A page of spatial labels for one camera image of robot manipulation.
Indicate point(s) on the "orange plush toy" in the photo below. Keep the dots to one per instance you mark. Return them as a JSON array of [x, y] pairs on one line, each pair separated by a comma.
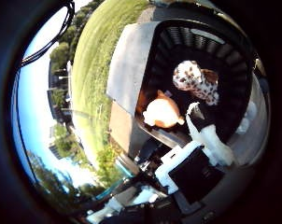
[[162, 113]]

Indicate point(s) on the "black equipment bag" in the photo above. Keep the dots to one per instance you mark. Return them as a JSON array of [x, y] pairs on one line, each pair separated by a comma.
[[153, 152]]

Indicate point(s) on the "brick building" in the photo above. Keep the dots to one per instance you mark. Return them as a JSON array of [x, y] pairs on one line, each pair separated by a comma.
[[58, 105]]

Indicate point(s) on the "dalmatian spotted plush toy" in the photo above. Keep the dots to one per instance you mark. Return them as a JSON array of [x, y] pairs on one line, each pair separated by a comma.
[[190, 76]]

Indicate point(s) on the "blue striped bench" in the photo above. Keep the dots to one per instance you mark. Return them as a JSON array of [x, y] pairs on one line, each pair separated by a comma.
[[125, 169]]

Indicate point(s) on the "black slatted plastic basket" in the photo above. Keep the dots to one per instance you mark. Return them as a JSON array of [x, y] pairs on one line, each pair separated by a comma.
[[166, 56]]

